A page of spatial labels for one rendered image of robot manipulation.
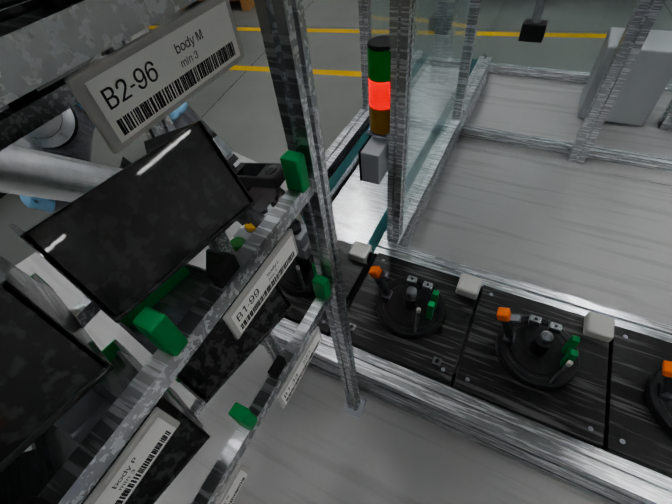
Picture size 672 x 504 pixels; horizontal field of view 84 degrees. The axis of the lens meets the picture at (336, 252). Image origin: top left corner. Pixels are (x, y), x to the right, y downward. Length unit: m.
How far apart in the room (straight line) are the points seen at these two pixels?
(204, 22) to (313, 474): 0.75
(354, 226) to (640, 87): 1.03
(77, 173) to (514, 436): 0.85
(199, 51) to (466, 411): 0.68
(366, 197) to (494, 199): 0.39
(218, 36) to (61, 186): 0.58
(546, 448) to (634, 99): 1.19
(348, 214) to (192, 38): 0.91
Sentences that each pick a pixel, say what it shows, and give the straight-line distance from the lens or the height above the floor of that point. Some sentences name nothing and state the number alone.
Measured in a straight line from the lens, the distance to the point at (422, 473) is 0.82.
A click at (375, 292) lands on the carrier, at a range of 0.83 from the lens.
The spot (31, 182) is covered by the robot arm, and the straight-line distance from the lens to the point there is 0.74.
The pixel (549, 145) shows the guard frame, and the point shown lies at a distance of 1.45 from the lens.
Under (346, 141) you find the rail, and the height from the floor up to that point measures 0.96.
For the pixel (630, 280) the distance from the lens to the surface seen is 1.15.
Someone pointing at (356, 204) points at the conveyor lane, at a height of 0.92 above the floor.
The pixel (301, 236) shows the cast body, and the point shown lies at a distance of 0.76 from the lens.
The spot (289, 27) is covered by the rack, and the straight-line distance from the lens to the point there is 0.25.
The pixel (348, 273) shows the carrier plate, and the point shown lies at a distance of 0.86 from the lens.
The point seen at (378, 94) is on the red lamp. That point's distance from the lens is 0.70.
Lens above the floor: 1.67
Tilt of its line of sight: 50 degrees down
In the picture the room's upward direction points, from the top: 9 degrees counter-clockwise
